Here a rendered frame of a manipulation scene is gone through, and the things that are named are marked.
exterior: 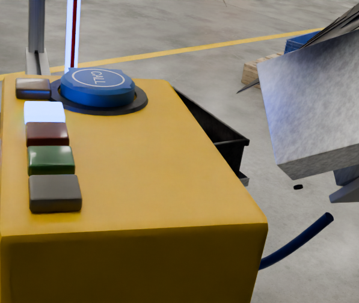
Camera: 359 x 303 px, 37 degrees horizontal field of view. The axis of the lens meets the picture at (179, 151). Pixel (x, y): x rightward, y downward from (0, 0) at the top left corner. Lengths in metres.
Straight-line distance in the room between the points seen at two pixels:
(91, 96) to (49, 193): 0.10
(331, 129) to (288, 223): 1.71
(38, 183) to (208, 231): 0.06
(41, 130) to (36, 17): 0.85
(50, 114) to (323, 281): 1.82
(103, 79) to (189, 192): 0.10
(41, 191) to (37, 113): 0.07
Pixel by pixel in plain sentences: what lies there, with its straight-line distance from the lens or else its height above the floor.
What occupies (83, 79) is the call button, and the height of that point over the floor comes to 1.08.
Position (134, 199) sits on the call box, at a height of 1.07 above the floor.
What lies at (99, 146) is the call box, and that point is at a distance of 0.24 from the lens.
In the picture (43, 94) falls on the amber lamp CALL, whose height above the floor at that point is 1.08.
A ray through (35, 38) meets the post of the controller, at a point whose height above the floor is 0.89.
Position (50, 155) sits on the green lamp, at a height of 1.08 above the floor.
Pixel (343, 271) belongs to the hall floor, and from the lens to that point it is 2.11.
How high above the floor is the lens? 1.18
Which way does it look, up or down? 26 degrees down
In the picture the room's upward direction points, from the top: 8 degrees clockwise
